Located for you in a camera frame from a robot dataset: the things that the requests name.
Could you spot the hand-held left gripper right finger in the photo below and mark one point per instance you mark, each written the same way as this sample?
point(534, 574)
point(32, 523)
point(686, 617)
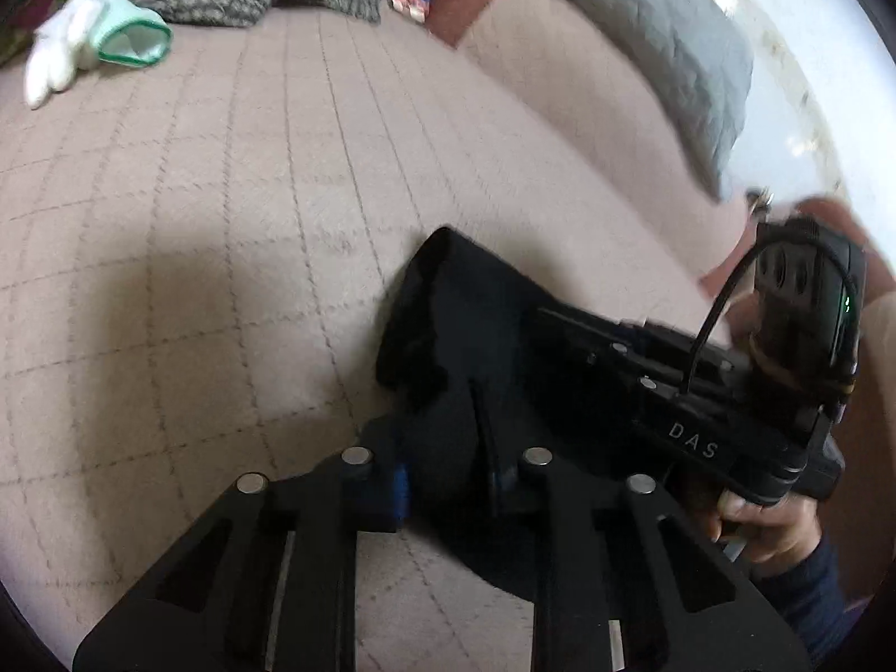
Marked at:
point(495, 484)

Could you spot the pink checked bed sheet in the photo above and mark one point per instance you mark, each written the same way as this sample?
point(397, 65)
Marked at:
point(231, 245)

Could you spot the person's right hand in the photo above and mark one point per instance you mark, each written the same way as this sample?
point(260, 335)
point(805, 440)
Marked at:
point(766, 528)

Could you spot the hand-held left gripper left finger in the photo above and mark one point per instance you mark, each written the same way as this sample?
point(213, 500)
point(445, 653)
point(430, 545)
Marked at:
point(397, 497)

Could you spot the white glove with green cuff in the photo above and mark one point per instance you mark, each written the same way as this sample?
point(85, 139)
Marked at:
point(84, 35)

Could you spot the person's right forearm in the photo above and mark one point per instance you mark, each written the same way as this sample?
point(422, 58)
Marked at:
point(812, 595)

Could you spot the reddish brown pillow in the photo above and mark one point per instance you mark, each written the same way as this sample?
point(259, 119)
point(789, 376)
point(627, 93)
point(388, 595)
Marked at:
point(465, 10)

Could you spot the grey quilted pillow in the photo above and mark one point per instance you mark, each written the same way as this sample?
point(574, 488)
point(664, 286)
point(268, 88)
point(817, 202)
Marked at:
point(651, 35)

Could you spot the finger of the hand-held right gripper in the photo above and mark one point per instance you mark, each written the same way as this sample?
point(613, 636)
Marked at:
point(623, 374)
point(602, 325)

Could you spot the black pants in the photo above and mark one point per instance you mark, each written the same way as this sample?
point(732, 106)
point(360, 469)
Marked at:
point(462, 336)

